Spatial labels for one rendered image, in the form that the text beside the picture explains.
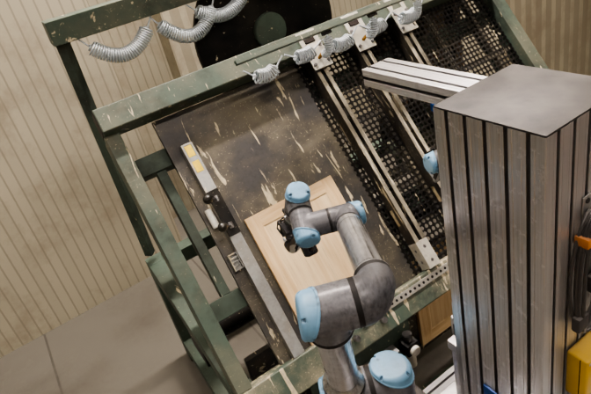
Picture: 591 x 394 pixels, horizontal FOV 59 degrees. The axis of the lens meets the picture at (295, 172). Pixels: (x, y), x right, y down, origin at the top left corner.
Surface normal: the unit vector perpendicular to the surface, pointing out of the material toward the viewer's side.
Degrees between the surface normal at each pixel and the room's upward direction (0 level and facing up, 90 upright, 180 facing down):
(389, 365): 7
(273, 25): 90
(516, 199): 90
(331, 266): 53
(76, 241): 90
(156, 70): 90
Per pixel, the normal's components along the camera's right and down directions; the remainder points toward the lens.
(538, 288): -0.81, 0.43
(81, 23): 0.52, 0.31
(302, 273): 0.28, -0.27
